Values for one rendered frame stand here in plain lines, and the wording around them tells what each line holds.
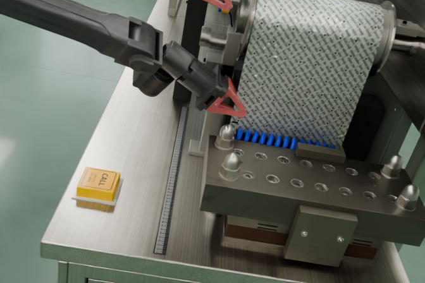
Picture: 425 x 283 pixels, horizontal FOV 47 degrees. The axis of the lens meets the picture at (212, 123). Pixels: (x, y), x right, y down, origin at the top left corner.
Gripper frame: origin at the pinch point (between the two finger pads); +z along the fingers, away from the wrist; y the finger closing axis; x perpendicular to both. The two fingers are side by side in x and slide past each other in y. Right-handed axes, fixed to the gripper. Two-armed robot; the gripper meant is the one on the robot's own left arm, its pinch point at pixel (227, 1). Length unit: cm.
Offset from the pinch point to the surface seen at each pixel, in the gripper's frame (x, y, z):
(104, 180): -37.3, 16.4, 9.1
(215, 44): -7.7, -2.0, 5.9
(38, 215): -136, -68, 36
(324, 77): 6.4, 5.9, 21.8
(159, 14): -43, -96, 7
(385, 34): 19.6, 4.5, 22.0
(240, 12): 1.2, 3.3, 2.5
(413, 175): 7, -8, 64
